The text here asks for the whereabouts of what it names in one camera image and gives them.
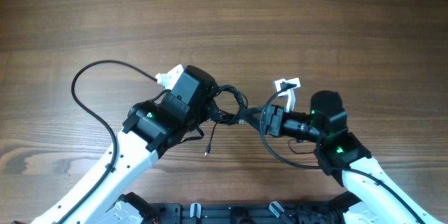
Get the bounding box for thick black cable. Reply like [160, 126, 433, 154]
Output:
[209, 84, 249, 126]

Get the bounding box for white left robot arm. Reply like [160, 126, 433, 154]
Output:
[34, 65, 217, 223]

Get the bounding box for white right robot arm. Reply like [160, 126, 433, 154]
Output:
[243, 90, 438, 223]

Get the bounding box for black right camera cable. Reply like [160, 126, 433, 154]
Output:
[259, 83, 426, 224]

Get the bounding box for black camera cable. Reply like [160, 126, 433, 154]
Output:
[259, 83, 426, 224]
[55, 59, 158, 224]

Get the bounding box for black left camera cable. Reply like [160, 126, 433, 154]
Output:
[55, 59, 158, 224]

